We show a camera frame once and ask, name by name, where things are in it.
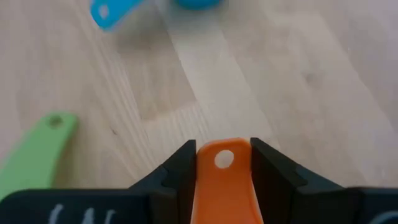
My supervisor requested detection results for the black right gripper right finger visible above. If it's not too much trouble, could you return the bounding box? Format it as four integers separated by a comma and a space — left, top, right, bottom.
250, 137, 398, 224

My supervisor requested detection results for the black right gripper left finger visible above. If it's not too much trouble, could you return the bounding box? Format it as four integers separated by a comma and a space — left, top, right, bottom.
0, 139, 197, 224

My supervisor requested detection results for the orange measuring cup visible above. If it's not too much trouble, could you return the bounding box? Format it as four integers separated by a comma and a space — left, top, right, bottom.
190, 138, 265, 224

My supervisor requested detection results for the green measuring cup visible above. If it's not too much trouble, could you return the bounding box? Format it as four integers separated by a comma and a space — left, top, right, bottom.
0, 111, 78, 200

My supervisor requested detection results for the light blue measuring cup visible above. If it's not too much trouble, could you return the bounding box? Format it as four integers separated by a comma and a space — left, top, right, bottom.
89, 0, 224, 32

